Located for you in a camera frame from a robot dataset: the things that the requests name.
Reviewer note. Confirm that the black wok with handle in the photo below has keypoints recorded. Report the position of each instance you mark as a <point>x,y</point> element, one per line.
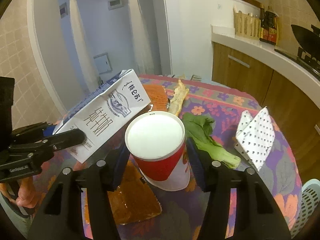
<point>308,40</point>

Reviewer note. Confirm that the orange red snack wrapper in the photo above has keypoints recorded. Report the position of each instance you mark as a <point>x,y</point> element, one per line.
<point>158,97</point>

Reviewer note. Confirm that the dark soy sauce bottle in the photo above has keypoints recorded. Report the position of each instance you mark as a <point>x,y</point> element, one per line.
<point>263,25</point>

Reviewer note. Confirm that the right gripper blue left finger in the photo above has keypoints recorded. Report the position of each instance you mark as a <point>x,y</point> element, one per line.
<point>60,214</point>

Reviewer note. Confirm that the light blue perforated trash basket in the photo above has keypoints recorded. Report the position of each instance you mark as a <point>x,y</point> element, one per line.
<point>309,203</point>

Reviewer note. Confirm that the dark vinegar bottle red label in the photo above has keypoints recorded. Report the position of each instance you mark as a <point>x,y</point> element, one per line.
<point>272,23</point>

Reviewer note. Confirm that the beige utensil basket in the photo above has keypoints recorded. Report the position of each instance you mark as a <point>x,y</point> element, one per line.
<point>246,25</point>

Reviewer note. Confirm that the floral tablecloth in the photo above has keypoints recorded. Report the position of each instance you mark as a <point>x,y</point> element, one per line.
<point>183,211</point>

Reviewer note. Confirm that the black glass gas stove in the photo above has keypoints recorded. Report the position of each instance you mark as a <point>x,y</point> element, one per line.
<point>311,64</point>

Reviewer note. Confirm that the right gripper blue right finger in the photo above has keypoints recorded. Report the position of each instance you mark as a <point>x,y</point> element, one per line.
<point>257,214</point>

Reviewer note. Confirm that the wooden base cabinets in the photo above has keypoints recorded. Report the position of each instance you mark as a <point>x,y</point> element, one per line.
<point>294,112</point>

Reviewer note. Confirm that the bread piece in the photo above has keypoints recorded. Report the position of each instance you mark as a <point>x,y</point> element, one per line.
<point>176,103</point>

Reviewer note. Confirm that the green leafy vegetable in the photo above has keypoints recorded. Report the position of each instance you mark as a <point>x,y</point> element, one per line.
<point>200,129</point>

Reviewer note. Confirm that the orange snack bag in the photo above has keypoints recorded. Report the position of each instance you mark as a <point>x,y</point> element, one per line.
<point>133,201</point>

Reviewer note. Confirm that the white polka dot paper box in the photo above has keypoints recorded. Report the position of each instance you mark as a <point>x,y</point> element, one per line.
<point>255,137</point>

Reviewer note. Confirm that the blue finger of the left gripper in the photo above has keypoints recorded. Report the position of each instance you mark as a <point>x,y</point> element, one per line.
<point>63,140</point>

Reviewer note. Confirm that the person left hand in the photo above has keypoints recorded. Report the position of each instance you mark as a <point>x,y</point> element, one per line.
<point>27,195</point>

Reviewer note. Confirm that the white milk carton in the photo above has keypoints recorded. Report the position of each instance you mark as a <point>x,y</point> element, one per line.
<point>104,112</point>

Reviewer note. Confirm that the red white paper cup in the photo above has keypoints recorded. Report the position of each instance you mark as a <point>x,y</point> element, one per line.
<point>157,142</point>

